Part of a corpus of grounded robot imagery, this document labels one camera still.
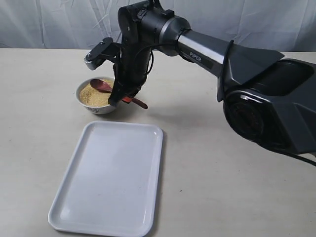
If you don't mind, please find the white bowl of yellow grains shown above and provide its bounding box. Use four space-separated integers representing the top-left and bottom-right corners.
75 77 116 115

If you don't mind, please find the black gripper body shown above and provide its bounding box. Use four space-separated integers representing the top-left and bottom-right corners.
114 44 151 94

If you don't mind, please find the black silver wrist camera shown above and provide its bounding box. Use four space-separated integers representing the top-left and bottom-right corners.
84 38 119 70

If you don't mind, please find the dark red wooden spoon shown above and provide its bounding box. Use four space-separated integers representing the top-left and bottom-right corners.
89 79 148 109

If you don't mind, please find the white rectangular plastic tray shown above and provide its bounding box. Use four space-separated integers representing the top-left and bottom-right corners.
48 120 163 237

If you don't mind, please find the white backdrop curtain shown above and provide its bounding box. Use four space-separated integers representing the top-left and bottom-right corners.
0 0 316 52

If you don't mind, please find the black silver Piper robot arm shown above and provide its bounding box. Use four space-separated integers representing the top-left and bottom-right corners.
109 0 316 156

